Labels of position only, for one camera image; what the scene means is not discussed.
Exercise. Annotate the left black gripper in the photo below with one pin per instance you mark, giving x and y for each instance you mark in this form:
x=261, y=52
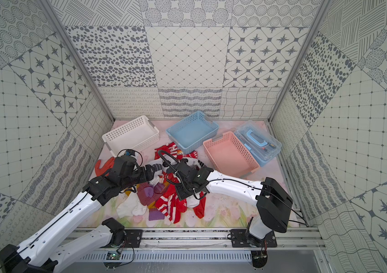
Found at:
x=149, y=172

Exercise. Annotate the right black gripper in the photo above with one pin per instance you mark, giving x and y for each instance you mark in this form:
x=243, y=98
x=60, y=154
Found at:
x=182, y=195

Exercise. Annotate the red white striped sock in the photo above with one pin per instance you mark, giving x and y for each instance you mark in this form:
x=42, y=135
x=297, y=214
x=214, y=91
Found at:
x=171, y=206

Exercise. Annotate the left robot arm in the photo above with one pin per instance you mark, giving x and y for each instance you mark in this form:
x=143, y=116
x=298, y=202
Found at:
x=43, y=251

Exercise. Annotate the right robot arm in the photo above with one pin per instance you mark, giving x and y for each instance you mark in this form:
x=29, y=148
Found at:
x=273, y=203

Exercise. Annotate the white plastic basket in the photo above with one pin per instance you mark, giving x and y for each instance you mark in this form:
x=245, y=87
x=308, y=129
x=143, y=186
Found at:
x=137, y=135

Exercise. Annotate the blue plastic basket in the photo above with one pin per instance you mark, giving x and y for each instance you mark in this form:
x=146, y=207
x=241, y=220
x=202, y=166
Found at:
x=190, y=133

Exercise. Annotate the pink plastic basket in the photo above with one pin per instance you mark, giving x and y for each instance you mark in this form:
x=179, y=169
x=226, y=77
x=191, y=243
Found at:
x=229, y=156

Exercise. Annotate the red rubber glove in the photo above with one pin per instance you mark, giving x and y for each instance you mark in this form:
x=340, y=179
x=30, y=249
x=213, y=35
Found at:
x=103, y=169

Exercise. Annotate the purple striped sock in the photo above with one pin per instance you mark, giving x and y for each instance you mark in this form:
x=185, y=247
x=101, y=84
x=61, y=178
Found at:
x=148, y=193

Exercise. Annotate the plain red sock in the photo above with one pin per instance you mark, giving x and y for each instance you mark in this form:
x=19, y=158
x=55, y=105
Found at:
x=200, y=209

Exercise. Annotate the plain white sock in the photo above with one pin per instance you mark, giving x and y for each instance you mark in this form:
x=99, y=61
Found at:
x=131, y=207

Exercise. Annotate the red santa striped sock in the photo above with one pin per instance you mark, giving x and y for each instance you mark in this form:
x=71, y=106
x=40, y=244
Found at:
x=175, y=152

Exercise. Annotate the clear plastic tool box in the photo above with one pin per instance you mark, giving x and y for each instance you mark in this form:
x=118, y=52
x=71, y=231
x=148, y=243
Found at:
x=262, y=146

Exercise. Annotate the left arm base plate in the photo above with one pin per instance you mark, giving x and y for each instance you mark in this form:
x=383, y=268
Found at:
x=130, y=238

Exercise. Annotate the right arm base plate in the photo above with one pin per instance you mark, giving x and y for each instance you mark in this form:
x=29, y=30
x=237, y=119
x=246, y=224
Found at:
x=241, y=238

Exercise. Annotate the aluminium mounting rail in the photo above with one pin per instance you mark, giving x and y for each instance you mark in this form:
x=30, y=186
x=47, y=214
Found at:
x=296, y=238

